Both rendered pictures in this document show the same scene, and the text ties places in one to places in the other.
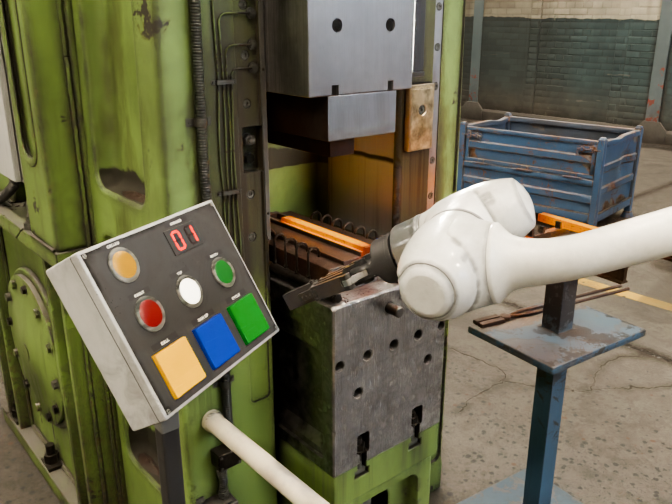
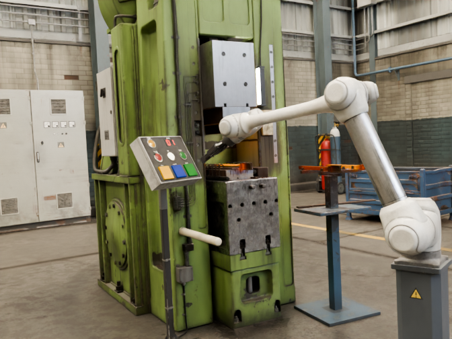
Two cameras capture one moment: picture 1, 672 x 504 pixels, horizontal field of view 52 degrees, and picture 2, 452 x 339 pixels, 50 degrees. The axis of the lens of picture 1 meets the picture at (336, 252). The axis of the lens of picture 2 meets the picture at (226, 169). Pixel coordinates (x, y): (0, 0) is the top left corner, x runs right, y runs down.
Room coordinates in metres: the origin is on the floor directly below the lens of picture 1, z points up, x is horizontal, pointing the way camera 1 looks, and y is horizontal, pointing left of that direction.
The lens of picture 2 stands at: (-1.48, -0.48, 1.14)
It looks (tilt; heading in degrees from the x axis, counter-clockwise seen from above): 3 degrees down; 10
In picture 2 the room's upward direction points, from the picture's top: 3 degrees counter-clockwise
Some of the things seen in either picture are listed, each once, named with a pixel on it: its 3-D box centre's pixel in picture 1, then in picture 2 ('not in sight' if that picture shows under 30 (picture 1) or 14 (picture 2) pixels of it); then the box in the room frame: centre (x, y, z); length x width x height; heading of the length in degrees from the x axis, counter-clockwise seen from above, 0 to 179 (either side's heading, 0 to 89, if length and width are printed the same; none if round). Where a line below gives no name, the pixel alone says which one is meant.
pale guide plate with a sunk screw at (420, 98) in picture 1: (419, 117); (266, 122); (1.82, -0.22, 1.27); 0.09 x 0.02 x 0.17; 130
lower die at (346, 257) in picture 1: (307, 247); (222, 171); (1.68, 0.07, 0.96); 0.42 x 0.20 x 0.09; 40
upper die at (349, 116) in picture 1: (305, 105); (220, 117); (1.68, 0.07, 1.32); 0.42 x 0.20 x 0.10; 40
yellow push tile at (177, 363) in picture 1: (178, 367); (165, 173); (0.96, 0.25, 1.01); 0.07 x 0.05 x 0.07; 155
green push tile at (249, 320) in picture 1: (247, 319); (190, 170); (1.14, 0.16, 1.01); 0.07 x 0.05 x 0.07; 155
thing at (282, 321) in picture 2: not in sight; (250, 325); (1.49, -0.09, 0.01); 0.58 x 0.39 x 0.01; 130
